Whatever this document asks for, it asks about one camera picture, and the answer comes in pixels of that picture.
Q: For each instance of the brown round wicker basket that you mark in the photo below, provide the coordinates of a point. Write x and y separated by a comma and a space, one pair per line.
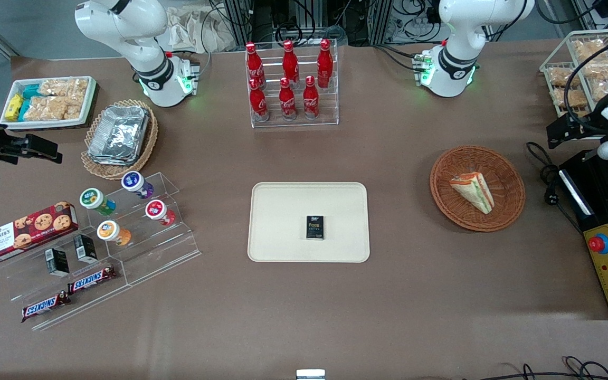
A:
504, 174

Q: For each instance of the clear acrylic bottle rack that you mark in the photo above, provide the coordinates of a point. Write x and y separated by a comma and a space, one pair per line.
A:
330, 105

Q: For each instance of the white plastic bags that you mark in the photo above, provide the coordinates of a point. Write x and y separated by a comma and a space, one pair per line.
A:
193, 29

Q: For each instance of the purple lid snack cup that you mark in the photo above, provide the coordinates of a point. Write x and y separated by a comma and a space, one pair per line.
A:
135, 182

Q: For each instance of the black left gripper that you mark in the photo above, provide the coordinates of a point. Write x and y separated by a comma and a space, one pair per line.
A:
585, 126

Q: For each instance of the white rectangular snack tray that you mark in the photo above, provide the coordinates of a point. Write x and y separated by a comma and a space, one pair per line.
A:
90, 100

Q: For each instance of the red emergency stop button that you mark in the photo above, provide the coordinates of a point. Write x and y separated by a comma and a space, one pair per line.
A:
598, 243

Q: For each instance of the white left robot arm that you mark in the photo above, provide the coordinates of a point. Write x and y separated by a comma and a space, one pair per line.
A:
454, 47

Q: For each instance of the beige rectangular serving tray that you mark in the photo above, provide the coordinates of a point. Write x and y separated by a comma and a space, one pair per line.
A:
283, 221

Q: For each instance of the teal snack pack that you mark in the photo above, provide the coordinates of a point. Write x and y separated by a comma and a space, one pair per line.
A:
24, 111
31, 91

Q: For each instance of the Snickers chocolate bar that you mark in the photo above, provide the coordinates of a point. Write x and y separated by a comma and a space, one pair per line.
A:
45, 306
92, 279

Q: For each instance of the small black carton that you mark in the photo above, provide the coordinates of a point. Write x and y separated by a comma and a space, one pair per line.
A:
85, 248
57, 262

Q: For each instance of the yellow snack pack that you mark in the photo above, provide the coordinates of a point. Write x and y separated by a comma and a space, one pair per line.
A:
13, 107

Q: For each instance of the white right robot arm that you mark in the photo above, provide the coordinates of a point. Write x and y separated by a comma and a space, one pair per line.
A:
140, 37

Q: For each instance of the red cola bottle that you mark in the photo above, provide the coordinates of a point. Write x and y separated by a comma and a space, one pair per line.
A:
324, 63
258, 103
310, 100
287, 101
254, 63
290, 63

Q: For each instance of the red lid snack cup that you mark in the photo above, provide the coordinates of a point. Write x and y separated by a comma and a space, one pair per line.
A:
157, 211

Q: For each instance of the light oval wicker basket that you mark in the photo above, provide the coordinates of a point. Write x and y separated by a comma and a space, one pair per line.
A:
148, 142

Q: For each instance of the clear bag of rice crackers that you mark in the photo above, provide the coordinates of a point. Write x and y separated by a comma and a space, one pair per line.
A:
66, 87
50, 108
570, 97
605, 68
561, 76
589, 48

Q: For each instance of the clear acrylic step display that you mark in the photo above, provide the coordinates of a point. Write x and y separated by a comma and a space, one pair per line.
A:
167, 253

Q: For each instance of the triangle sandwich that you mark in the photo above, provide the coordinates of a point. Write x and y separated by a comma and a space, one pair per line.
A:
473, 190

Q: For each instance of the aluminium frame rack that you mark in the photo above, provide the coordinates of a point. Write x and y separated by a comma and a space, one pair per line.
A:
309, 16

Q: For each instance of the black Face tissue pack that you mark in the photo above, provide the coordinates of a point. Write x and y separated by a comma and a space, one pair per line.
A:
315, 228

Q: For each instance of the orange lid snack cup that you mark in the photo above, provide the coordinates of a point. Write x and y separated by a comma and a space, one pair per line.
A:
110, 231

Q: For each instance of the stack of foil containers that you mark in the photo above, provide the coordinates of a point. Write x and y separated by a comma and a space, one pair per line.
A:
119, 134

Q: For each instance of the green lid snack cup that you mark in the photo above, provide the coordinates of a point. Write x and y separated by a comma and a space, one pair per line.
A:
93, 199

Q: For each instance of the black control box yellow panel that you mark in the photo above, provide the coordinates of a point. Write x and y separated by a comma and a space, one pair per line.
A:
594, 211

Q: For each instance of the red Walkers cookie box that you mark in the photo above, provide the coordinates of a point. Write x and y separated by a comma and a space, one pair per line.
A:
24, 235

